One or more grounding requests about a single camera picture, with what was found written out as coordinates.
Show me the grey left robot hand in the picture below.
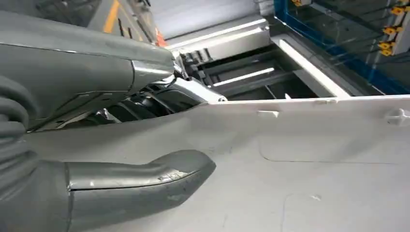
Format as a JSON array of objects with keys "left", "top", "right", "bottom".
[{"left": 0, "top": 11, "right": 229, "bottom": 232}]

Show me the white plastic panel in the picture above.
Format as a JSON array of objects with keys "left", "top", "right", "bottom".
[{"left": 25, "top": 94, "right": 410, "bottom": 232}]

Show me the grey panel with yellow stripe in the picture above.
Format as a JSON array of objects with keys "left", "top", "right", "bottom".
[{"left": 32, "top": 0, "right": 155, "bottom": 44}]

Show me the small orange object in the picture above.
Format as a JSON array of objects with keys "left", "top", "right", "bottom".
[{"left": 155, "top": 28, "right": 167, "bottom": 48}]

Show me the grey steel assembly fixture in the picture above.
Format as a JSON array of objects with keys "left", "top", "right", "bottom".
[{"left": 149, "top": 0, "right": 353, "bottom": 101}]

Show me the blue metal frame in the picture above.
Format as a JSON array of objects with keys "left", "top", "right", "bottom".
[{"left": 274, "top": 0, "right": 410, "bottom": 96}]

